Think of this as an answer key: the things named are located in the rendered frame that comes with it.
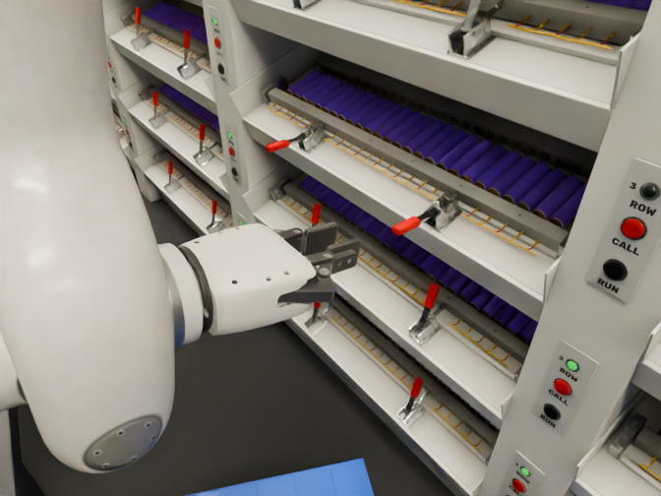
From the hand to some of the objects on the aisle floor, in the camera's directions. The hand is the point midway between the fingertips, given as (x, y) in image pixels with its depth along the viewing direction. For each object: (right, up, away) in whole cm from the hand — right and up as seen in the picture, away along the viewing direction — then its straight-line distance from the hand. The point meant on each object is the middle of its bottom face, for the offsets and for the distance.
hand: (330, 248), depth 50 cm
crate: (-9, -50, +26) cm, 57 cm away
